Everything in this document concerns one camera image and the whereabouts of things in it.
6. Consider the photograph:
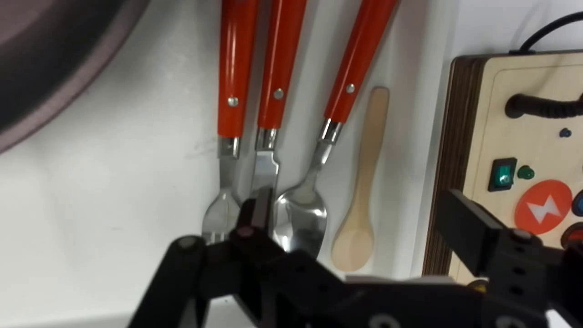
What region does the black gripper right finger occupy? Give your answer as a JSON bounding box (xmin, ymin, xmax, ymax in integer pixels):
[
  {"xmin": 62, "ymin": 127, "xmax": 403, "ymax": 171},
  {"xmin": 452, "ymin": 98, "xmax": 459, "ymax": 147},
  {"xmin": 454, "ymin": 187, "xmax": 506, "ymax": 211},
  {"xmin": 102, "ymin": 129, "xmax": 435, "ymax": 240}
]
[{"xmin": 435, "ymin": 187, "xmax": 583, "ymax": 328}]

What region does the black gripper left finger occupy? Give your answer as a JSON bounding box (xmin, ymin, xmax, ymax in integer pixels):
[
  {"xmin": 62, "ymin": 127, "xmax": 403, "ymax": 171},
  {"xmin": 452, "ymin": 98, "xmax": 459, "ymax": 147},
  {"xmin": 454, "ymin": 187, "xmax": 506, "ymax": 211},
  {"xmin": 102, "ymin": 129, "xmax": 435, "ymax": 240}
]
[{"xmin": 126, "ymin": 184, "xmax": 342, "ymax": 328}]

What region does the red-handled fork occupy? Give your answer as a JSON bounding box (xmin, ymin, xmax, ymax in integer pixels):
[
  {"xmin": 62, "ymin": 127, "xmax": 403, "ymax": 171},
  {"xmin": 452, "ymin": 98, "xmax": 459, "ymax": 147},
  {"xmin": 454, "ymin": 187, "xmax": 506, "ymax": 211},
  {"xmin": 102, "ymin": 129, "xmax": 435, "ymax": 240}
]
[{"xmin": 200, "ymin": 0, "xmax": 262, "ymax": 246}]

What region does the red-handled knife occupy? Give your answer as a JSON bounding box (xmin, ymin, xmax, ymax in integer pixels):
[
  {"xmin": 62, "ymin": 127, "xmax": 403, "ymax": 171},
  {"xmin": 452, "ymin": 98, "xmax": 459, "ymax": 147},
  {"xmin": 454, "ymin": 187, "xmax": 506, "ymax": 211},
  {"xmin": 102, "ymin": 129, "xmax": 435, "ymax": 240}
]
[{"xmin": 249, "ymin": 0, "xmax": 310, "ymax": 211}]

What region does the small wooden spoon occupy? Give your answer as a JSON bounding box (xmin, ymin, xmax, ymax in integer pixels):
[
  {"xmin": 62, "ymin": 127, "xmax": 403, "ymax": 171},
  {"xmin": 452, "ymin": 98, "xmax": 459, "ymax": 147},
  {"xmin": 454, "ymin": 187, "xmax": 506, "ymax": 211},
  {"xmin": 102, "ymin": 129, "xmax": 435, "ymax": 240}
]
[{"xmin": 330, "ymin": 84, "xmax": 392, "ymax": 273}]

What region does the black frying pan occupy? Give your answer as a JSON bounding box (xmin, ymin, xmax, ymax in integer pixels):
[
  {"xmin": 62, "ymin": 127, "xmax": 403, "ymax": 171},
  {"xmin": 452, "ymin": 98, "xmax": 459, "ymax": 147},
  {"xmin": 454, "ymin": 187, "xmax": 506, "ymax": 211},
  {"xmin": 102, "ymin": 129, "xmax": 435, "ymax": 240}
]
[{"xmin": 0, "ymin": 0, "xmax": 151, "ymax": 155}]

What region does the wooden toy switch board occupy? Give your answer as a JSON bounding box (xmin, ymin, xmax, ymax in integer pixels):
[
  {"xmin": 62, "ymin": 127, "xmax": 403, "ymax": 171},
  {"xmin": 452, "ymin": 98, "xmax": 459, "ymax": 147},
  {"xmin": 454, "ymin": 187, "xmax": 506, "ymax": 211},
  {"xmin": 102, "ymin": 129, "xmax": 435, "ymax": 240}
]
[{"xmin": 423, "ymin": 51, "xmax": 583, "ymax": 288}]

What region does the black cord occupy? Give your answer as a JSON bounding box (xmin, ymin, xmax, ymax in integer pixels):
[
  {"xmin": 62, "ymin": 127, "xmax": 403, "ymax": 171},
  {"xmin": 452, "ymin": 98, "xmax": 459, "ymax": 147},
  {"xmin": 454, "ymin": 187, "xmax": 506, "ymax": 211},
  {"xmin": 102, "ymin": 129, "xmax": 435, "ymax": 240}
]
[{"xmin": 517, "ymin": 9, "xmax": 583, "ymax": 54}]

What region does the red-handled spoon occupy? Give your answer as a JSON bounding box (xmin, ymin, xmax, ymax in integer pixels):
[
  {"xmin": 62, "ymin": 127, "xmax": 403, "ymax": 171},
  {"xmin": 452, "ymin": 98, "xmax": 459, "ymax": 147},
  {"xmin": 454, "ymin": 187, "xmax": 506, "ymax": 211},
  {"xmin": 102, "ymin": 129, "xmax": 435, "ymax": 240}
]
[{"xmin": 271, "ymin": 0, "xmax": 401, "ymax": 259}]

